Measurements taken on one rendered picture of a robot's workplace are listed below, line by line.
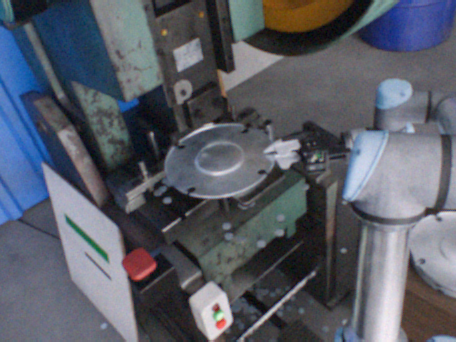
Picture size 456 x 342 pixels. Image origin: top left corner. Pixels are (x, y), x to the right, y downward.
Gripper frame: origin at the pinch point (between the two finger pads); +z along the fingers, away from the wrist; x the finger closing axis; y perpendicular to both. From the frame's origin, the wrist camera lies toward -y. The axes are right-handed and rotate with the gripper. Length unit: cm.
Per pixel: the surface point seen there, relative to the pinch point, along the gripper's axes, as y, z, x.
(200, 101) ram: 0.0, 14.5, -18.0
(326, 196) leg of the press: 0.5, -14.9, 19.3
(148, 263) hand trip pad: 29.7, 29.7, 1.8
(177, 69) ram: -1.0, 18.1, -26.5
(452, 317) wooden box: 27, -43, 45
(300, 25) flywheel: -21.1, -12.6, -22.5
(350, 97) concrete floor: -132, -56, 79
